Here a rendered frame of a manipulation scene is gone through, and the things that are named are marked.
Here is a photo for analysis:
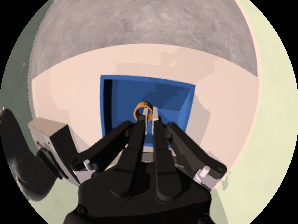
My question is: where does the blue shallow tray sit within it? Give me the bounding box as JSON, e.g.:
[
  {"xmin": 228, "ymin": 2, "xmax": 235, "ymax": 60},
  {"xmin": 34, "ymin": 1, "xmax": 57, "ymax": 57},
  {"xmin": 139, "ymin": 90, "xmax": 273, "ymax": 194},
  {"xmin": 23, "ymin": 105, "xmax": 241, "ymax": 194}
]
[{"xmin": 100, "ymin": 75, "xmax": 196, "ymax": 137}]

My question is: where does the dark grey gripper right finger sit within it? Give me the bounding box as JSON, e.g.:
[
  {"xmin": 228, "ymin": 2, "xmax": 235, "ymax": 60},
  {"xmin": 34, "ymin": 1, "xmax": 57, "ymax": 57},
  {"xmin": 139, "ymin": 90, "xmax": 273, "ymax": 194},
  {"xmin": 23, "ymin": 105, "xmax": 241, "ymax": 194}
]
[{"xmin": 152, "ymin": 107, "xmax": 227, "ymax": 201}]

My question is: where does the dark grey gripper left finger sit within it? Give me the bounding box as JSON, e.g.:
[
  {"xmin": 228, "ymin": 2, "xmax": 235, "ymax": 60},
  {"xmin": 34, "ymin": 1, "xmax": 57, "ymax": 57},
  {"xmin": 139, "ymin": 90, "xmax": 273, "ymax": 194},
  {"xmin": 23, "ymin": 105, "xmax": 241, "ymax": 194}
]
[{"xmin": 68, "ymin": 107, "xmax": 148, "ymax": 198}]

